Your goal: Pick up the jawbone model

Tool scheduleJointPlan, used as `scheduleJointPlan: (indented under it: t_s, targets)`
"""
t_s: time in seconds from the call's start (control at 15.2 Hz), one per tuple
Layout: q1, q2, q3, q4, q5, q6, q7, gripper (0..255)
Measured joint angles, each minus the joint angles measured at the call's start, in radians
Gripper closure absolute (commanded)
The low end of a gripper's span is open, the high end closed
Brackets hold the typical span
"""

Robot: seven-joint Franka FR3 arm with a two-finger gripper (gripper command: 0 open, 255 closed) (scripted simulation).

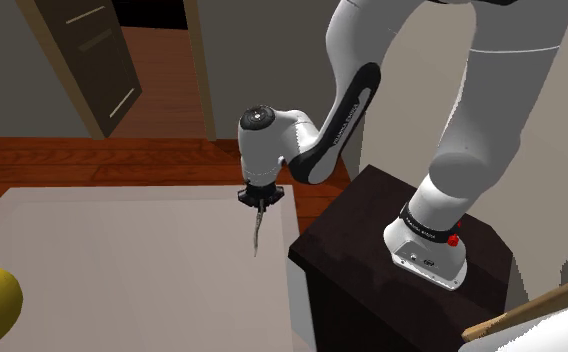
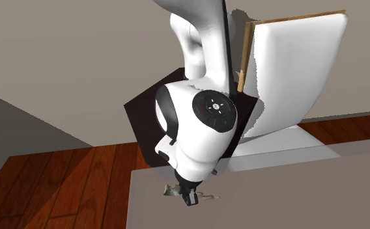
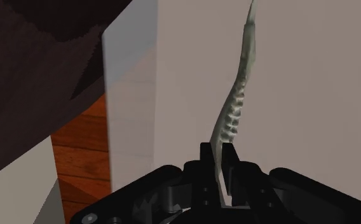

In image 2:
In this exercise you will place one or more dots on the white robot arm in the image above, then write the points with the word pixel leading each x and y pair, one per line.
pixel 204 139

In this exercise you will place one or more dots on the white chair with wooden back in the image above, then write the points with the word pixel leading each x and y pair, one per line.
pixel 286 73

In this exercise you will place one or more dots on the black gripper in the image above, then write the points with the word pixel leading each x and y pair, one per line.
pixel 186 184

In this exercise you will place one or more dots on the pale grey-green flat object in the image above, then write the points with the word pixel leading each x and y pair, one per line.
pixel 171 191

